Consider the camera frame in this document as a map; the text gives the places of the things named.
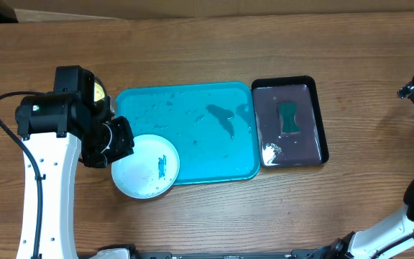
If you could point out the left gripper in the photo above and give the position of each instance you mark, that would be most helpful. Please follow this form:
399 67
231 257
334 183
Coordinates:
123 147

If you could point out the yellow-rimmed plate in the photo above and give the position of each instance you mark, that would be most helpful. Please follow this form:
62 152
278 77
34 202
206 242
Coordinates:
99 92

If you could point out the light blue plate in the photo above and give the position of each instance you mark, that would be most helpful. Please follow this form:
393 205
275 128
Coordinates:
150 171

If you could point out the green scrubbing sponge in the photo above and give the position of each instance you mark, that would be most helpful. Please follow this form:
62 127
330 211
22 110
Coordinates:
287 111

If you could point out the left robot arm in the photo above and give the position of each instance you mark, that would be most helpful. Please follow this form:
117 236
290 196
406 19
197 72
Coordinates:
74 123

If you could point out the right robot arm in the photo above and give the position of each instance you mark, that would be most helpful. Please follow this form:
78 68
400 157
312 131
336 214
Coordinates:
388 238

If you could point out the teal plastic tray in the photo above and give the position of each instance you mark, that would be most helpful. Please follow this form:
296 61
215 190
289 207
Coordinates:
211 125

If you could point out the black plastic tray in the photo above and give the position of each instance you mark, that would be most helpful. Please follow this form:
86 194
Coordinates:
279 150

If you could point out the cardboard backdrop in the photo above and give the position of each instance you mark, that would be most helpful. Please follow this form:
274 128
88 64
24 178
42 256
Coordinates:
158 9

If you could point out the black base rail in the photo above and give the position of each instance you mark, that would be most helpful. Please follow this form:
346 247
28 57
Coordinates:
129 251

